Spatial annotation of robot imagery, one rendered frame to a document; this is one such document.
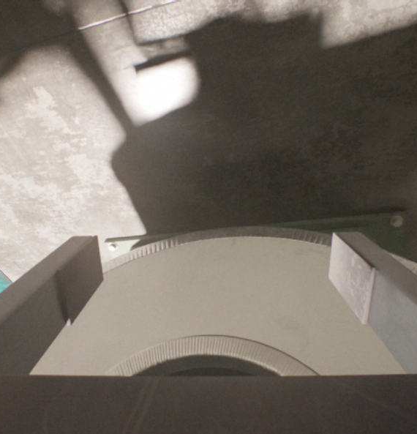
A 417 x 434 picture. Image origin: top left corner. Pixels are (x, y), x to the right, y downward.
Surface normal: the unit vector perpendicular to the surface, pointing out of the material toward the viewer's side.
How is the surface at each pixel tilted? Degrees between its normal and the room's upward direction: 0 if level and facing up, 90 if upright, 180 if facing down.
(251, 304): 90
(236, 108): 0
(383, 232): 0
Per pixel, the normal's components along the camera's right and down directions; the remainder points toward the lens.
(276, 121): -0.13, 0.65
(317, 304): -0.24, -0.76
